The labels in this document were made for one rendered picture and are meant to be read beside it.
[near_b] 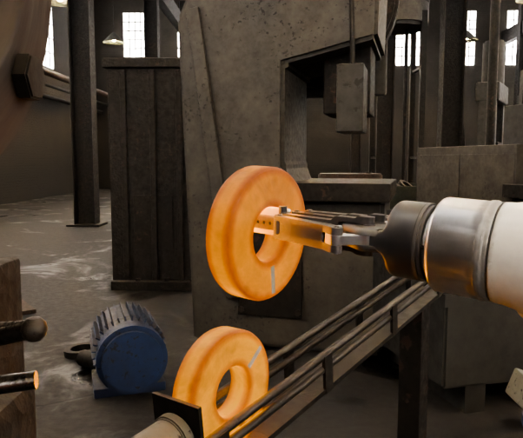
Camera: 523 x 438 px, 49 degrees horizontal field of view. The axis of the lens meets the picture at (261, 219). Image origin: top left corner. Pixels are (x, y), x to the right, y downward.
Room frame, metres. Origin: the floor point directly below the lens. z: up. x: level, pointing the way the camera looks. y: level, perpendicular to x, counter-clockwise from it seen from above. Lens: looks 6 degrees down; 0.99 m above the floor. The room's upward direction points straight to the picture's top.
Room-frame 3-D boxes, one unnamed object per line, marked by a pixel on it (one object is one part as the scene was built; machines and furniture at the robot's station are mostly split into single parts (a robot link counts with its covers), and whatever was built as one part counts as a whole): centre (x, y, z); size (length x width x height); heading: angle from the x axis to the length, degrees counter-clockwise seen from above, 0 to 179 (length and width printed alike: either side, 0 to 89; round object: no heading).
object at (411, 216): (0.56, -0.13, 0.91); 0.09 x 0.08 x 0.07; 54
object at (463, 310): (2.63, -1.10, 0.39); 1.03 x 0.83 x 0.77; 104
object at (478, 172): (4.27, -1.69, 0.55); 1.10 x 0.53 x 1.10; 19
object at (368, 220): (0.59, -0.06, 0.92); 0.11 x 0.01 x 0.04; 55
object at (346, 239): (0.54, -0.09, 0.92); 0.05 x 0.05 x 0.02; 55
